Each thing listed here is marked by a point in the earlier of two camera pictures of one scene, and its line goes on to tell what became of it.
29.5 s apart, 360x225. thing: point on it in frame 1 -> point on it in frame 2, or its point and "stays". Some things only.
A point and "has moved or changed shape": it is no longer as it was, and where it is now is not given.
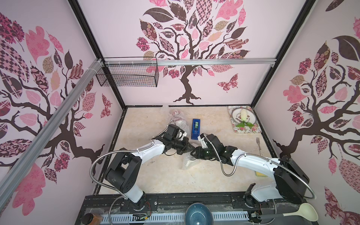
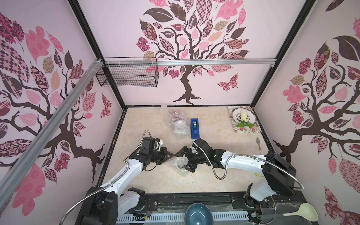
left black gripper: x=186 y=148 -> x=166 y=153
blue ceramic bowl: x=198 y=213 stays
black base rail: x=274 y=212 stays
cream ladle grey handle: x=306 y=211 stays
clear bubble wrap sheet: x=189 y=161 has moved or changed shape
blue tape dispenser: x=195 y=131 stays
